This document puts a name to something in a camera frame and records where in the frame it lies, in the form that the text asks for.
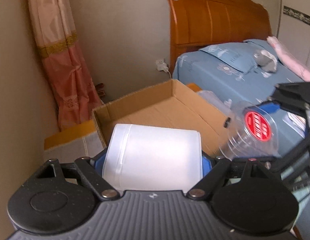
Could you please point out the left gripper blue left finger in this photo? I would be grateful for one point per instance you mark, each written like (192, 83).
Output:
(97, 161)

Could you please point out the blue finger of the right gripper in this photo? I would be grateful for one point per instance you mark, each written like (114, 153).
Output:
(269, 110)

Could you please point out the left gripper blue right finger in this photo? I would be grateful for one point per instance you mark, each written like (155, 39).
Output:
(208, 163)

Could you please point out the clear round box red label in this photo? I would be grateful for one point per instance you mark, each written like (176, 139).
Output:
(248, 134)

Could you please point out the white plastic rectangular bottle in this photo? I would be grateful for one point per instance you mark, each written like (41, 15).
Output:
(147, 158)

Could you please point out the blue floral bedsheet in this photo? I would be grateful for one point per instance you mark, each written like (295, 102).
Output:
(228, 84)

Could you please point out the teal patchwork blanket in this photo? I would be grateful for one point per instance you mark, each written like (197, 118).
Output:
(77, 141)

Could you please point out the grey plush toy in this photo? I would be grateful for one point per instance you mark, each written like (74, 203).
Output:
(266, 61)

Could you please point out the pink patterned cloth roll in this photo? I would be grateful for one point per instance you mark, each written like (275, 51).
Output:
(288, 59)

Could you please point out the blue floral pillow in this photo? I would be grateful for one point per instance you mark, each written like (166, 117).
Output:
(238, 55)

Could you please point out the pink curtain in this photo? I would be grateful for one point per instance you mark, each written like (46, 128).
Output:
(64, 65)

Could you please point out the brown cardboard box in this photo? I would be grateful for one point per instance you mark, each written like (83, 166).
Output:
(170, 104)

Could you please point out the orange wooden headboard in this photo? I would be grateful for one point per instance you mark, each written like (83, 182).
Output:
(195, 24)

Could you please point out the white wall charger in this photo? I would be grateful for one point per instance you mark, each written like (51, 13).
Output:
(162, 66)

